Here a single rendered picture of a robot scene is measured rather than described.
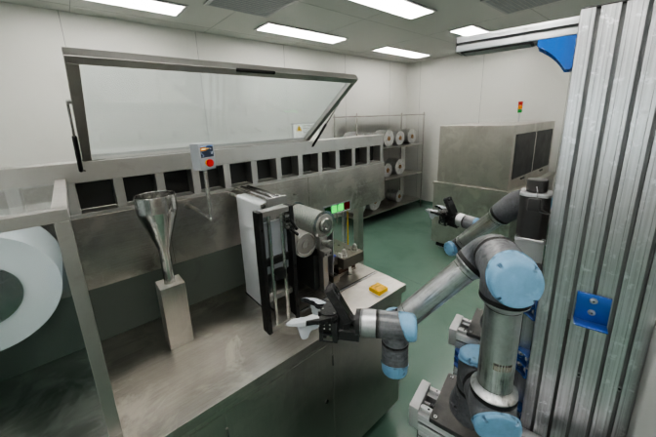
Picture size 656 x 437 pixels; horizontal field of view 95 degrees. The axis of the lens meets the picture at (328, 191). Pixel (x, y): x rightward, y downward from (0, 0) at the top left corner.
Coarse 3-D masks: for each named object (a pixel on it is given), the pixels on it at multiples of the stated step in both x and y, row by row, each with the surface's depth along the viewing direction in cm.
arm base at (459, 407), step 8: (456, 384) 101; (456, 392) 100; (456, 400) 99; (464, 400) 96; (456, 408) 100; (464, 408) 96; (456, 416) 98; (464, 416) 95; (464, 424) 96; (472, 424) 94
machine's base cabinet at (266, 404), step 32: (320, 352) 130; (352, 352) 145; (288, 384) 121; (320, 384) 133; (352, 384) 149; (384, 384) 169; (224, 416) 103; (256, 416) 112; (288, 416) 123; (320, 416) 137; (352, 416) 154
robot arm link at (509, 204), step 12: (516, 192) 125; (504, 204) 125; (516, 204) 122; (492, 216) 129; (504, 216) 125; (516, 216) 124; (468, 228) 144; (480, 228) 136; (492, 228) 133; (456, 240) 150; (468, 240) 144; (456, 252) 150
